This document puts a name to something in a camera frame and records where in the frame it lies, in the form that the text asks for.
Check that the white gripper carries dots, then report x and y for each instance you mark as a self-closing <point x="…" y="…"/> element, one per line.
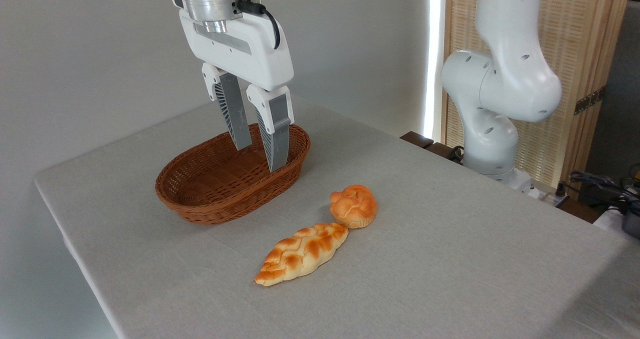
<point x="250" y="49"/>

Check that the grey tablecloth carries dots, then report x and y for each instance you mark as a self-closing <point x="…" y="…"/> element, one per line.
<point x="425" y="269"/>

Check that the dark metal screen hinge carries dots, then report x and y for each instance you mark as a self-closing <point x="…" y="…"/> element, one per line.
<point x="590" y="100"/>

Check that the white power strip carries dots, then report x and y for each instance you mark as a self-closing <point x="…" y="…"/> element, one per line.
<point x="547" y="197"/>

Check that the brown wicker basket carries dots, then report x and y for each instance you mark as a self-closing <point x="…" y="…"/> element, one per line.
<point x="220" y="189"/>

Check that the long braided bread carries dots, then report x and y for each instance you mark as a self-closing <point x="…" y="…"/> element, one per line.
<point x="300" y="254"/>

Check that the round braided bread bun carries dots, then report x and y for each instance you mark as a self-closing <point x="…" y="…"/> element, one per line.
<point x="354" y="206"/>

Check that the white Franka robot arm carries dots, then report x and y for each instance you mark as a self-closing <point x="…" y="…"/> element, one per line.
<point x="510" y="79"/>

